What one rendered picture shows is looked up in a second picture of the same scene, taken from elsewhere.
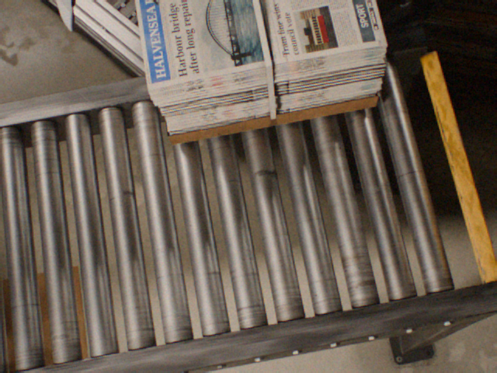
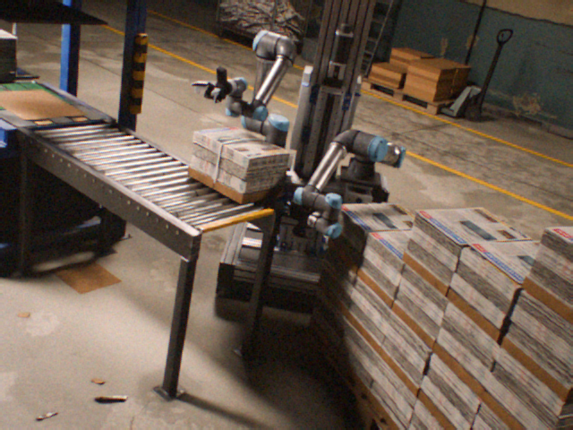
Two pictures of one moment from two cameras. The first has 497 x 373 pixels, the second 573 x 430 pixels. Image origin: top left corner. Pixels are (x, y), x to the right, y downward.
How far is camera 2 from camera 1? 278 cm
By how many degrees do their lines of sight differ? 54
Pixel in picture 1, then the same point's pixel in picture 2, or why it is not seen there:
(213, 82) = (207, 141)
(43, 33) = (219, 248)
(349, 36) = (244, 153)
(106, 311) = (119, 174)
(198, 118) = (198, 163)
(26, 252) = (126, 160)
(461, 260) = (229, 398)
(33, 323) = (103, 164)
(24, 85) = not seen: hidden behind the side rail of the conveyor
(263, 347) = (134, 197)
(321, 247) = (180, 203)
